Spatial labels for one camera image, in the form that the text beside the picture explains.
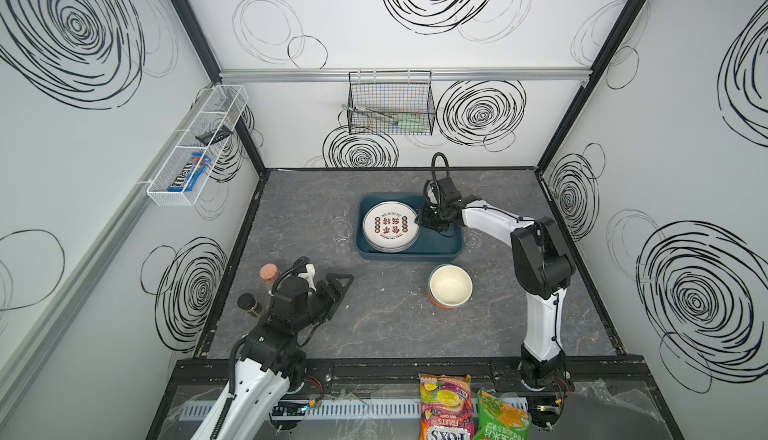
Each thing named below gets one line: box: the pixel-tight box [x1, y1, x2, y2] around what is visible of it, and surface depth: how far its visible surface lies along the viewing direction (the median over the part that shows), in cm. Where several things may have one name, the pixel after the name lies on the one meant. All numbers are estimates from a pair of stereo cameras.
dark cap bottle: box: [237, 292, 265, 318], surface depth 79 cm
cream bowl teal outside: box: [428, 263, 474, 307], surface depth 84 cm
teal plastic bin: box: [354, 192, 465, 261], surface depth 98 cm
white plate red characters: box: [362, 201, 421, 253], surface depth 101 cm
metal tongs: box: [342, 104, 400, 125], surface depth 87 cm
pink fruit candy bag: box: [418, 373, 474, 440], surface depth 69 cm
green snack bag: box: [474, 389, 532, 440], surface depth 67 cm
